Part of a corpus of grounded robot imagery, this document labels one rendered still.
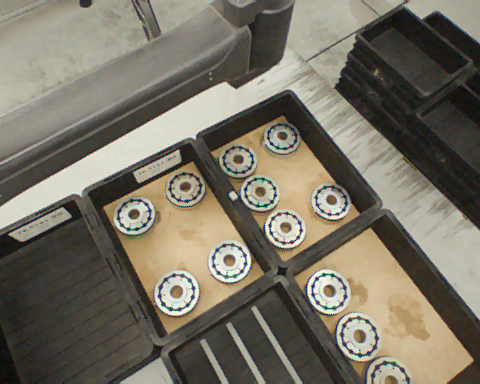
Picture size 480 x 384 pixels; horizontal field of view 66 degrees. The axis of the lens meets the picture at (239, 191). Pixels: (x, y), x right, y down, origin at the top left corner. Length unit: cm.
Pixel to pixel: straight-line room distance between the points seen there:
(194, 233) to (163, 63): 65
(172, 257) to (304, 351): 37
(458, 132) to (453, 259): 80
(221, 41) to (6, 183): 22
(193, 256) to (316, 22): 202
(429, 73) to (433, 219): 82
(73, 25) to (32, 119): 237
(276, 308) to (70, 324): 47
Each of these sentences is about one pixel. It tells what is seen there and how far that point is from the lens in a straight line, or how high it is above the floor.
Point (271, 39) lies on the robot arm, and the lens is 40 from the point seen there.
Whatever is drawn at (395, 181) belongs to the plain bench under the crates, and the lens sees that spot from 126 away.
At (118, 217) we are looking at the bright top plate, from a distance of 96.
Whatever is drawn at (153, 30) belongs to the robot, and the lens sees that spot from 160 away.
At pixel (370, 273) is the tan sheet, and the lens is 99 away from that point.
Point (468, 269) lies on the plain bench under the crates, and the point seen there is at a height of 70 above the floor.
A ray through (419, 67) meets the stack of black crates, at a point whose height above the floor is 49.
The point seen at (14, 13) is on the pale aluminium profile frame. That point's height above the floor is 14.
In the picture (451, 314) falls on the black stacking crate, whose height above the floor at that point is 88.
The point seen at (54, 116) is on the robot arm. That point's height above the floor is 148.
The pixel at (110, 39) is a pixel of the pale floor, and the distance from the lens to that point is 256.
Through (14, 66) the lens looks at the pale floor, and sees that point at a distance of 261.
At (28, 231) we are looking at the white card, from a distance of 99.
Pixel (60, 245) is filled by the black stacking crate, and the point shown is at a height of 83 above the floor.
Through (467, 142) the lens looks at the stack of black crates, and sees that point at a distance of 190.
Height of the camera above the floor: 173
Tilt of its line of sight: 66 degrees down
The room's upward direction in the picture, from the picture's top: 6 degrees clockwise
